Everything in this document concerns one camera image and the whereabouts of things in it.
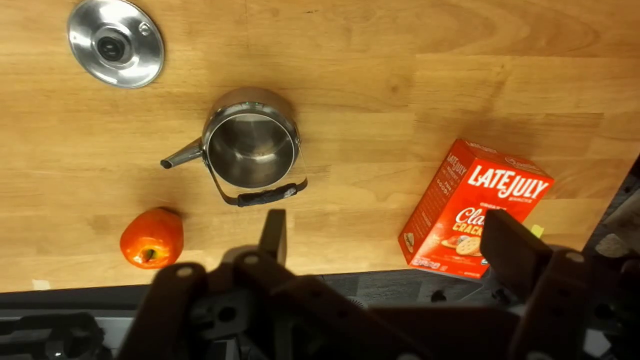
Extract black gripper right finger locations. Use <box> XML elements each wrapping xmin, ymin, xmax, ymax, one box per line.
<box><xmin>477</xmin><ymin>208</ymin><xmax>555</xmax><ymax>287</ymax></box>

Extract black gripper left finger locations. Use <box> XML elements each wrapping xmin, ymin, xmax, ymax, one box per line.
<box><xmin>258</xmin><ymin>208</ymin><xmax>288</xmax><ymax>268</ymax></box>

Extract round steel kettle lid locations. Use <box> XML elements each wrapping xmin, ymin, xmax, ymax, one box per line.
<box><xmin>66</xmin><ymin>0</ymin><xmax>168</xmax><ymax>91</ymax></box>

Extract orange Late July cracker box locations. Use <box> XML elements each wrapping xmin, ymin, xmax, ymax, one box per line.
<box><xmin>395</xmin><ymin>136</ymin><xmax>555</xmax><ymax>283</ymax></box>

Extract red-orange fruit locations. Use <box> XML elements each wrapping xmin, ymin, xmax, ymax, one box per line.
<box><xmin>118</xmin><ymin>206</ymin><xmax>185</xmax><ymax>272</ymax></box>

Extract steel kettle with black handle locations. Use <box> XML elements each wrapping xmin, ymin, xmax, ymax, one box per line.
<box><xmin>157</xmin><ymin>86</ymin><xmax>310</xmax><ymax>211</ymax></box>

